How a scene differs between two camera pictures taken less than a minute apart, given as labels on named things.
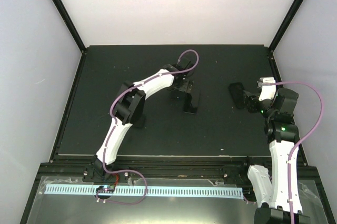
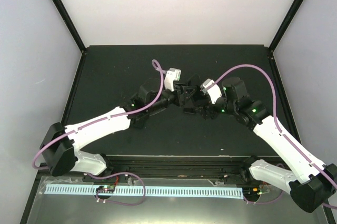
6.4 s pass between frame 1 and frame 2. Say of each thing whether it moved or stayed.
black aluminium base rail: stayed
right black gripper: moved
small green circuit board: stayed
